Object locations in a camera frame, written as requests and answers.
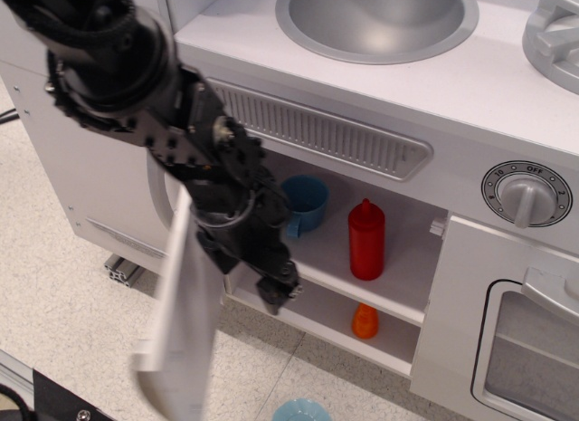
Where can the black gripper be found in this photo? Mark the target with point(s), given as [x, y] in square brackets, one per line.
[256, 241]

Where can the white cabinet door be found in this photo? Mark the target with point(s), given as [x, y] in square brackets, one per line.
[172, 363]

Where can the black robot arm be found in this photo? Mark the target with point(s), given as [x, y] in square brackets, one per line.
[113, 68]

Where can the orange toy bottle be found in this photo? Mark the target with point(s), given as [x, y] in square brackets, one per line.
[365, 322]

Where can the blue toy cup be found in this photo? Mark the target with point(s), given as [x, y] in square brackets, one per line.
[308, 197]

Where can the light blue plate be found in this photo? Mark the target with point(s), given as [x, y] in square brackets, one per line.
[301, 409]

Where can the red ketchup bottle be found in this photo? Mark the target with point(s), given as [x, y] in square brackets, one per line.
[366, 230]

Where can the grey vent grille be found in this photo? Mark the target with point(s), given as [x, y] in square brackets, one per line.
[380, 150]

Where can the white toy kitchen body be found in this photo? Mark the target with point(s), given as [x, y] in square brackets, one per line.
[478, 105]

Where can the white oven door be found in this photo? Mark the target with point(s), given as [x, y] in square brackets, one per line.
[526, 366]

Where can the grey timer knob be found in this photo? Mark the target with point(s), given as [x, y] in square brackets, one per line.
[527, 194]

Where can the silver sink bowl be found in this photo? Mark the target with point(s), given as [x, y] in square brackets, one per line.
[378, 32]

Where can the aluminium extrusion rail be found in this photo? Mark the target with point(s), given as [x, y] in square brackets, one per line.
[122, 270]

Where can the grey fridge door handle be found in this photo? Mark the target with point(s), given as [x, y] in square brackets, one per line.
[156, 179]

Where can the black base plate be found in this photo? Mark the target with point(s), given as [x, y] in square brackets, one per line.
[52, 401]

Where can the grey oven door handle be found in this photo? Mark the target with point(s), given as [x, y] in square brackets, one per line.
[548, 291]

